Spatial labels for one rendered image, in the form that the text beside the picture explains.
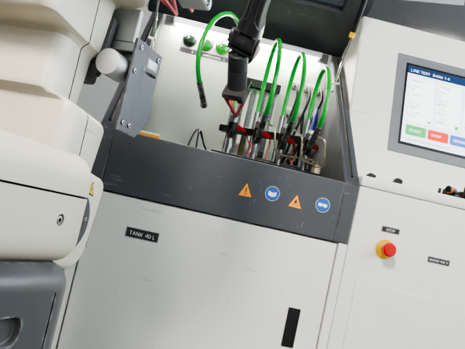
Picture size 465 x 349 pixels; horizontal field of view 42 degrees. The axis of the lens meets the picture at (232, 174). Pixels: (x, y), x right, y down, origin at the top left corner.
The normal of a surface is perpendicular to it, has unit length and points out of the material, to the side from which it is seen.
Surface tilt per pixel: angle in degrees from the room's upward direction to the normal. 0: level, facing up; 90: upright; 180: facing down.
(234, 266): 90
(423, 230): 90
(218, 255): 90
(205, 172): 90
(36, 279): 63
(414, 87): 76
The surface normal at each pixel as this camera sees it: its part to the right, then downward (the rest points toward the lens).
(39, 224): 0.93, 0.18
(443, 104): 0.14, -0.29
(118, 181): 0.09, -0.07
